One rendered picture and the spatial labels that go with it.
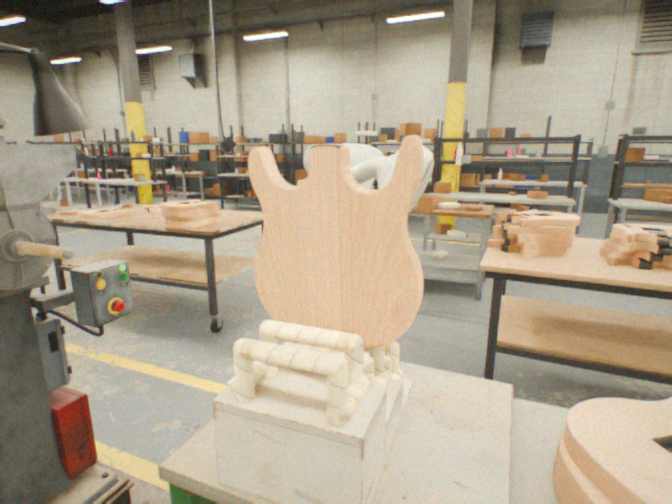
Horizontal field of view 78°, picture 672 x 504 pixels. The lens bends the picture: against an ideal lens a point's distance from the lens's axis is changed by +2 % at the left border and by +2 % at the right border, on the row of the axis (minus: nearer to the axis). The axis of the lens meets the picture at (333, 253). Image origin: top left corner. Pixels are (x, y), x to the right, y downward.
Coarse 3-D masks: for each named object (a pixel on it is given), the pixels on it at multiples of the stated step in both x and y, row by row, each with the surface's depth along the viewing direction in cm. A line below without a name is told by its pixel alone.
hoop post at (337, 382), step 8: (328, 376) 62; (336, 376) 61; (344, 376) 62; (328, 384) 63; (336, 384) 62; (344, 384) 62; (328, 392) 63; (336, 392) 62; (344, 392) 63; (328, 400) 63; (336, 400) 62; (344, 400) 63; (328, 408) 64; (336, 408) 63; (328, 416) 64; (336, 416) 63; (328, 424) 64; (336, 424) 63; (344, 424) 64
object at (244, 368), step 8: (240, 360) 67; (248, 360) 68; (240, 368) 68; (248, 368) 68; (240, 376) 68; (248, 376) 69; (240, 384) 69; (248, 384) 69; (240, 392) 69; (248, 392) 69; (240, 400) 69; (248, 400) 70
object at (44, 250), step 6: (18, 246) 114; (24, 246) 113; (30, 246) 112; (36, 246) 112; (42, 246) 111; (48, 246) 110; (54, 246) 110; (60, 246) 109; (24, 252) 114; (30, 252) 113; (36, 252) 111; (42, 252) 110; (48, 252) 109; (54, 252) 108; (60, 252) 107; (60, 258) 108
